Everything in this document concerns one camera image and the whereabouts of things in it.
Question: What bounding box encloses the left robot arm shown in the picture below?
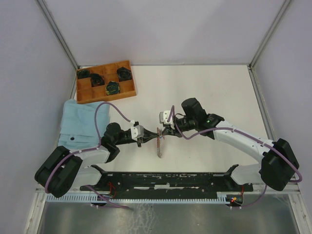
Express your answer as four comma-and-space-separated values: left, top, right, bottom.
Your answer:
35, 122, 158, 198

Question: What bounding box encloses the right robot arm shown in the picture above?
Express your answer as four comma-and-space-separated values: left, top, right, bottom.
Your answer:
159, 98, 299, 191

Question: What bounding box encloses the black coil with green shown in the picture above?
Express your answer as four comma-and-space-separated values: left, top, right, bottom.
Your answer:
105, 81, 120, 96

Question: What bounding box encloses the black coil top right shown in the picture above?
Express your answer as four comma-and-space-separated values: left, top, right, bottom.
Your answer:
117, 67, 132, 82

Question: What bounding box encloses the light blue cloth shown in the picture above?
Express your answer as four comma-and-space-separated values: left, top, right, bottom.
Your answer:
58, 99, 110, 150

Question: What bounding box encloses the wooden compartment tray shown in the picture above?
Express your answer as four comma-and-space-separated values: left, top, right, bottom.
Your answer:
76, 60, 137, 104

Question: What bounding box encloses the black coil top left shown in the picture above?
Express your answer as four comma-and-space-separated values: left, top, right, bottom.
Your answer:
76, 69, 90, 79

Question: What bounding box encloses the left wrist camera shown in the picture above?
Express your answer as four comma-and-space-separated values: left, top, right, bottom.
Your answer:
130, 120, 144, 141

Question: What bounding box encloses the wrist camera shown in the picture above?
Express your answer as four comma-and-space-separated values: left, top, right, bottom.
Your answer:
159, 110, 175, 129
130, 120, 144, 141

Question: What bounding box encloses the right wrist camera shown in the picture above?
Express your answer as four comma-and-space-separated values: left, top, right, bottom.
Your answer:
159, 110, 175, 129

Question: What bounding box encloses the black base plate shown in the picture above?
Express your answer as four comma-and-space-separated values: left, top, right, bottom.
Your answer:
91, 167, 254, 200

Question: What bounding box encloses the slotted cable duct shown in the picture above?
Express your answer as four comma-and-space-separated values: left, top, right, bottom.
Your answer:
45, 192, 244, 203

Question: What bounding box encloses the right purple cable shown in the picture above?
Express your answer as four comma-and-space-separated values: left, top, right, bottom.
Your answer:
165, 105, 303, 209

